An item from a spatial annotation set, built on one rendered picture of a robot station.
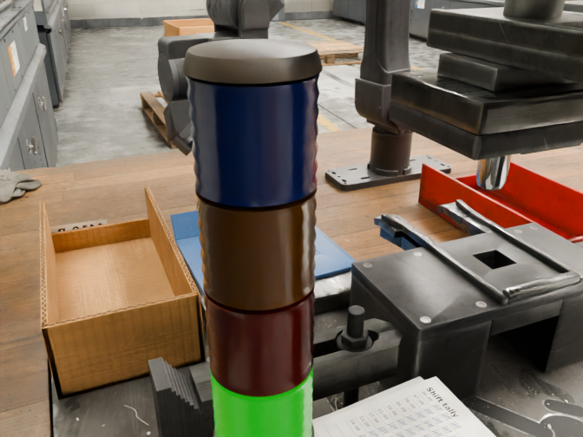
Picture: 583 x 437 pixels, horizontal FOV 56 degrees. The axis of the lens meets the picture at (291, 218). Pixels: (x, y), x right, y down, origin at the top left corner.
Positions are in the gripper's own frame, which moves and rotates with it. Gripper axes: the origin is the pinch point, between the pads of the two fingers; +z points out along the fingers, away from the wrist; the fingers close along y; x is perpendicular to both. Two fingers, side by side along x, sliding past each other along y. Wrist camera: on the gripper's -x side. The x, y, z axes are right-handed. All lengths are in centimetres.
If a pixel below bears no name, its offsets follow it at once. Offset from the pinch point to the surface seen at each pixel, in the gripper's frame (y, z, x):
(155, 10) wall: -939, -440, 226
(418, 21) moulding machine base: -609, -246, 535
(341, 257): 10.5, 7.5, 1.7
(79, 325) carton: 18.4, 6.1, -25.1
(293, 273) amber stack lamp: 48, 4, -19
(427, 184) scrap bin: 1.3, 2.0, 21.7
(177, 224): 0.4, -0.5, -12.6
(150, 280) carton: 3.2, 4.8, -17.4
